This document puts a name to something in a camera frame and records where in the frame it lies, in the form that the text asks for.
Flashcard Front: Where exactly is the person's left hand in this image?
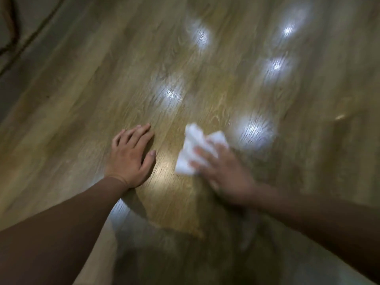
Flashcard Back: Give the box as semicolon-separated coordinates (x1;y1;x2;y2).
104;123;157;189

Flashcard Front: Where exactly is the person's right hand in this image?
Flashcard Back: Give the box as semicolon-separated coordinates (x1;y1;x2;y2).
189;144;258;206

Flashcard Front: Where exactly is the white towel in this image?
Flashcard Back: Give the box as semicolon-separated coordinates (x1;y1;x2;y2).
174;123;230;176

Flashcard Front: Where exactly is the person's right forearm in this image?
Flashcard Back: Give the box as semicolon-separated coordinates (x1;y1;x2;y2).
246;184;380;284

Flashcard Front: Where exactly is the person's left forearm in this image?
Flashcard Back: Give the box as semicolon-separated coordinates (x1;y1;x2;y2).
0;176;130;285

